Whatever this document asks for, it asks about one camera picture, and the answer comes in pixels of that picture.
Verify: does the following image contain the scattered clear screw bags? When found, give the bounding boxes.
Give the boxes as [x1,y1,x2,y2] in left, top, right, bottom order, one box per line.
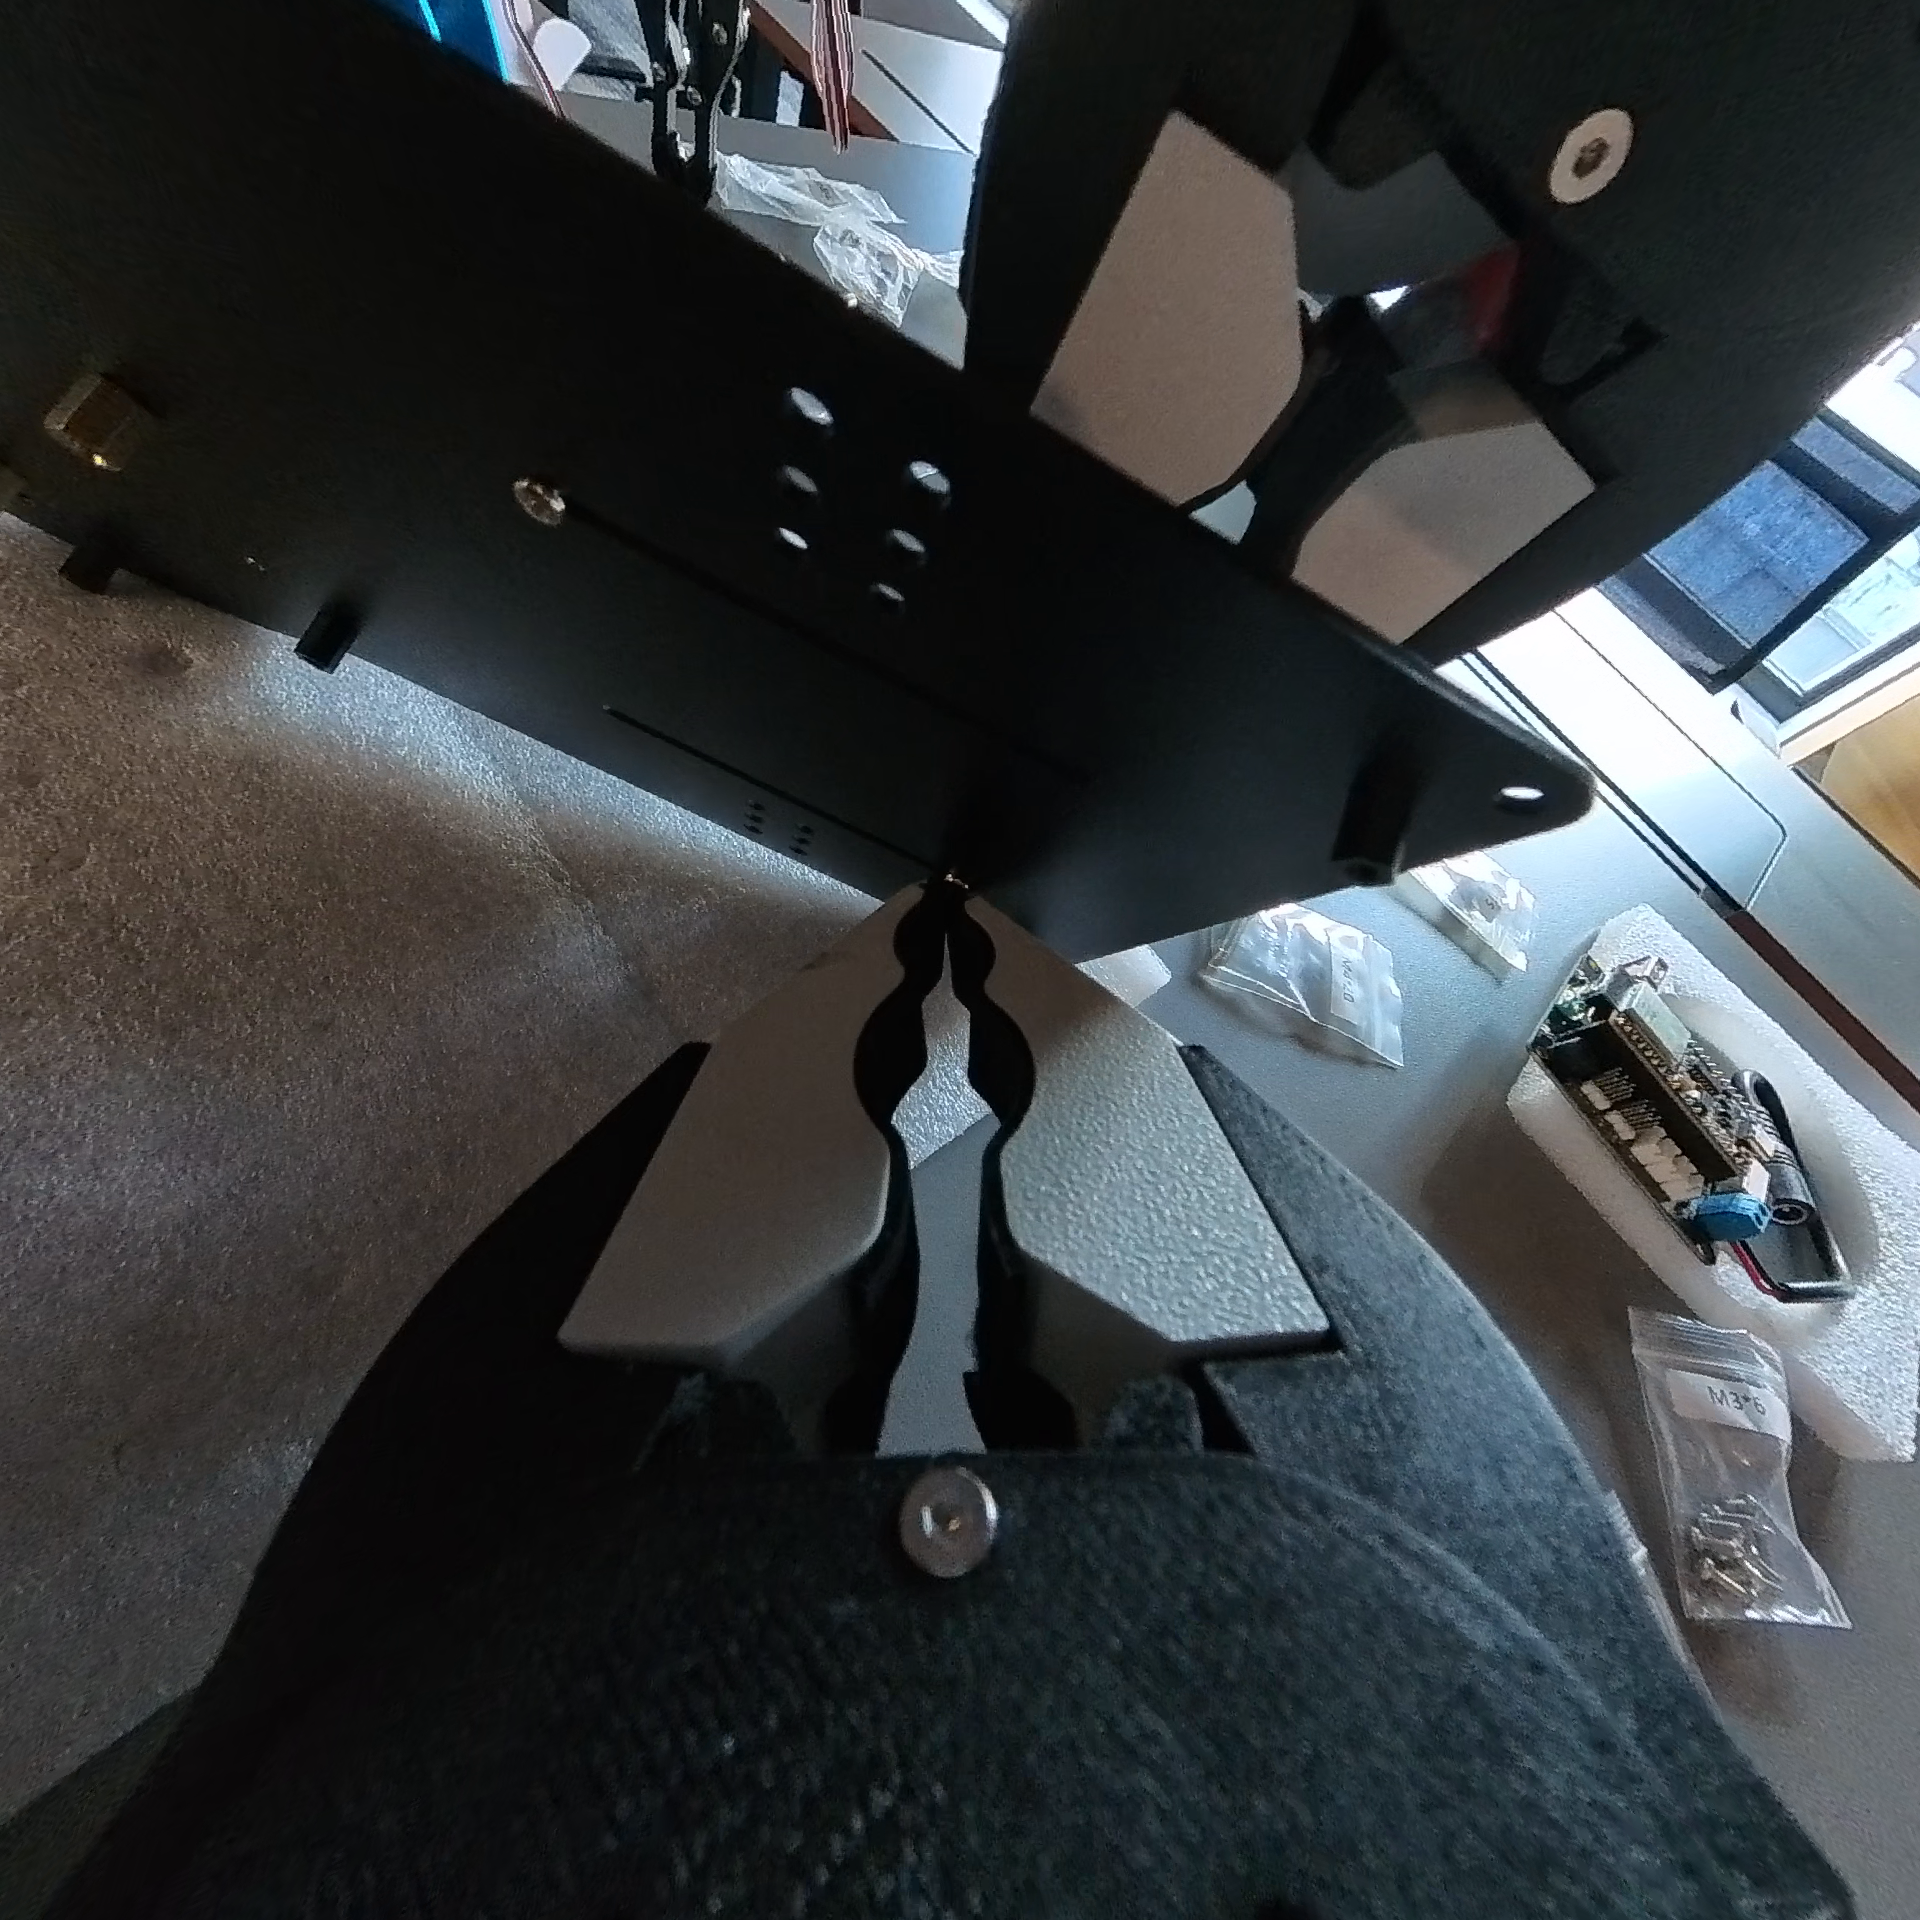
[710,150,1847,1628]

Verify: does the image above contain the light wooden table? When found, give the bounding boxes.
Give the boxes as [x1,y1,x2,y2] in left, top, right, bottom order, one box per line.
[1786,674,1920,885]

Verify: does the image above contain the blue hobby robot arm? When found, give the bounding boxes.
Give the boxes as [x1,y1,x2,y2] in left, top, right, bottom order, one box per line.
[0,0,1596,959]

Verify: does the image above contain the white foam sheet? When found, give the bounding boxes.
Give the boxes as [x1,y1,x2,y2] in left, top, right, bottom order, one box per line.
[0,513,1171,1769]

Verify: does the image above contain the black mesh chair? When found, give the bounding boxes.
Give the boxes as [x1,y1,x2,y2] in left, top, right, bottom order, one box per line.
[1641,412,1920,691]

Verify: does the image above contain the black power cable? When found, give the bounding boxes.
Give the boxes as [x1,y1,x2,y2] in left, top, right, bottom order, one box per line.
[1722,1074,1853,1307]

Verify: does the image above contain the white foam block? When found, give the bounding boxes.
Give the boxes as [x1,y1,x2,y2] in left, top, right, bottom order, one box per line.
[1505,897,1920,1463]

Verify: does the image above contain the dark grey desk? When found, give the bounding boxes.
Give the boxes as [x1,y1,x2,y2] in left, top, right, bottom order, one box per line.
[707,0,1920,1920]

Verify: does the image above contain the black control circuit board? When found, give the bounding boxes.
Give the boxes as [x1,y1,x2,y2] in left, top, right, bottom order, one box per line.
[1530,948,1786,1270]

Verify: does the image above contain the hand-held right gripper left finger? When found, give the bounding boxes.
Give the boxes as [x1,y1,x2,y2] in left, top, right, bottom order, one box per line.
[558,881,945,1454]

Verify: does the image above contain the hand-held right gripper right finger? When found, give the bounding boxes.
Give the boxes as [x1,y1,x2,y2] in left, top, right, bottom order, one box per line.
[960,892,1332,1386]

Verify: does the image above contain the large framed windows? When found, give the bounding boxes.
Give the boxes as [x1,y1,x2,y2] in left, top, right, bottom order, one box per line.
[1757,322,1920,721]

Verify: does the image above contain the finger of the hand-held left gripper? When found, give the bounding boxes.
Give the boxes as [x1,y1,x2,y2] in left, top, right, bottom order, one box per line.
[1031,107,1304,513]
[1284,374,1600,646]

